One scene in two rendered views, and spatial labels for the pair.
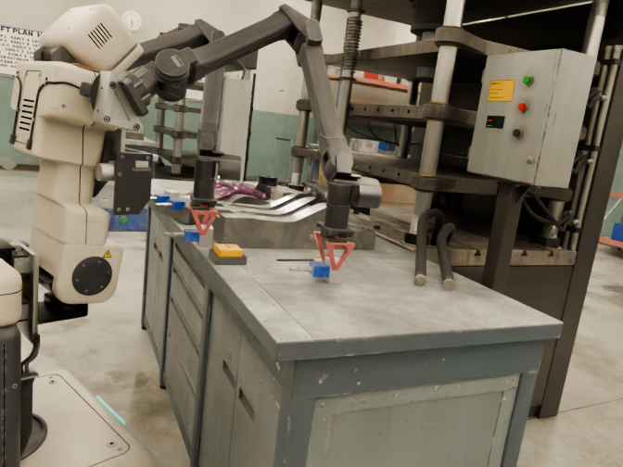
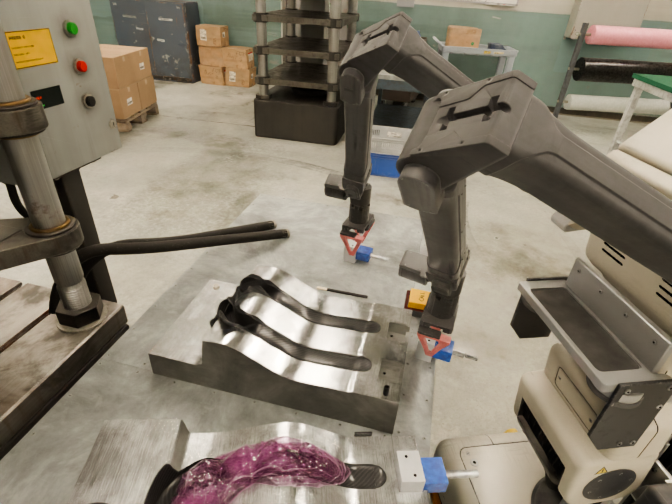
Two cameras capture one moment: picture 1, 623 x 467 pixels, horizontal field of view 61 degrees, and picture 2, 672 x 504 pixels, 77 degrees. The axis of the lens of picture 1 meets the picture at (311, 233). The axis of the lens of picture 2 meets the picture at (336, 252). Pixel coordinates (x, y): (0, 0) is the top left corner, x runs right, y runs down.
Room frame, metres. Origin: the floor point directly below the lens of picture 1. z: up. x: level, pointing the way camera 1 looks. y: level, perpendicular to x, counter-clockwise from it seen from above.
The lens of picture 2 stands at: (2.12, 0.55, 1.50)
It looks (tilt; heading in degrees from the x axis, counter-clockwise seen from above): 33 degrees down; 218
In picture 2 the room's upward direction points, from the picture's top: 4 degrees clockwise
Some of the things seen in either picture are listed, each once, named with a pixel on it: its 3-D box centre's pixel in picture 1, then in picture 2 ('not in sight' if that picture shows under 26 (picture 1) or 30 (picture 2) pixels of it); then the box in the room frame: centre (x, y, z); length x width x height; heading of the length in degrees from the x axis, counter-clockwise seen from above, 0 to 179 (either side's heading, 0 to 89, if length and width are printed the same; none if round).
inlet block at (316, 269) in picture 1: (315, 269); (367, 254); (1.23, -0.02, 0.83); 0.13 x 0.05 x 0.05; 108
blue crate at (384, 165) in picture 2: not in sight; (390, 159); (-1.22, -1.45, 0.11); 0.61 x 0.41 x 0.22; 118
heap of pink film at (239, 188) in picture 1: (234, 190); (262, 500); (1.93, 0.31, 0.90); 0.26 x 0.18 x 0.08; 133
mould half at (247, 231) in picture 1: (289, 218); (288, 332); (1.66, 0.08, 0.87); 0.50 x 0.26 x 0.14; 116
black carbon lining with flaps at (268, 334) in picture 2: (286, 202); (293, 320); (1.66, 0.09, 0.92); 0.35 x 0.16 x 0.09; 116
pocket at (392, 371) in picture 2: not in sight; (390, 377); (1.61, 0.31, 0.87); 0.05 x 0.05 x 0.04; 26
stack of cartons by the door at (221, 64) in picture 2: not in sight; (226, 56); (-2.38, -5.37, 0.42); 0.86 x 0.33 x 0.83; 118
